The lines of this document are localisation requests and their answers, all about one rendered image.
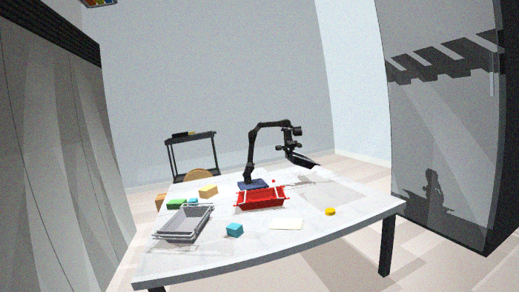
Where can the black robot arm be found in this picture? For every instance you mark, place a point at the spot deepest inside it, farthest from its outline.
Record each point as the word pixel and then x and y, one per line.
pixel 252 134

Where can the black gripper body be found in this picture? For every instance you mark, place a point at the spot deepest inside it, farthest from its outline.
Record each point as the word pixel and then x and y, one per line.
pixel 279 147

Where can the tan block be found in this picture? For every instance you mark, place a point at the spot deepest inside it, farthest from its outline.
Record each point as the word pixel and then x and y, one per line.
pixel 208 191

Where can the green rectangular block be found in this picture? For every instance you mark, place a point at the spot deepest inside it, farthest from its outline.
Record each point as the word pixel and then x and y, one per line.
pixel 175 203

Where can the yellow short cylinder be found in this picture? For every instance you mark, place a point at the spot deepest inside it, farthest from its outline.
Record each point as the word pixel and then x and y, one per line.
pixel 330 211

